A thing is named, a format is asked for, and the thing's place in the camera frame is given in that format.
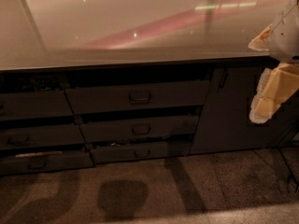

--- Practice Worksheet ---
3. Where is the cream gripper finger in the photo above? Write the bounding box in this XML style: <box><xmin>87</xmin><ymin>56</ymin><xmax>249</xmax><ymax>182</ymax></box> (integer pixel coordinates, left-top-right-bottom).
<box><xmin>249</xmin><ymin>63</ymin><xmax>299</xmax><ymax>124</ymax></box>
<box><xmin>249</xmin><ymin>24</ymin><xmax>272</xmax><ymax>51</ymax></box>

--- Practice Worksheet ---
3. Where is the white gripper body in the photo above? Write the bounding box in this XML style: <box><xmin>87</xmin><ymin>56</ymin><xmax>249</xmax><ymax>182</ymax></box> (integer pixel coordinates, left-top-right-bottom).
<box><xmin>269</xmin><ymin>0</ymin><xmax>299</xmax><ymax>63</ymax></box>

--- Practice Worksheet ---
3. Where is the dark drawer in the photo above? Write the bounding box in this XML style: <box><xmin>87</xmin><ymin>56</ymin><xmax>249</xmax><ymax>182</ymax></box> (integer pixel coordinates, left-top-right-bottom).
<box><xmin>90</xmin><ymin>140</ymin><xmax>192</xmax><ymax>164</ymax></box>
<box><xmin>0</xmin><ymin>124</ymin><xmax>84</xmax><ymax>150</ymax></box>
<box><xmin>65</xmin><ymin>80</ymin><xmax>209</xmax><ymax>114</ymax></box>
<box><xmin>0</xmin><ymin>91</ymin><xmax>72</xmax><ymax>120</ymax></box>
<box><xmin>80</xmin><ymin>115</ymin><xmax>199</xmax><ymax>143</ymax></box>
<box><xmin>0</xmin><ymin>150</ymin><xmax>93</xmax><ymax>175</ymax></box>

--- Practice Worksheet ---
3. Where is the dark cabinet door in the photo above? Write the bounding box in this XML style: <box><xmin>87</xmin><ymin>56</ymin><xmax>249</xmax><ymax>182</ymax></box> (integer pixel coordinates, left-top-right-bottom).
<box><xmin>191</xmin><ymin>67</ymin><xmax>281</xmax><ymax>154</ymax></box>

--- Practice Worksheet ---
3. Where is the black cable on floor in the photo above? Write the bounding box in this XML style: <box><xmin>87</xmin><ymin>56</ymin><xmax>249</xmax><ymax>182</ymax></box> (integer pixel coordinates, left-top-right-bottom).
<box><xmin>275</xmin><ymin>124</ymin><xmax>299</xmax><ymax>194</ymax></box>

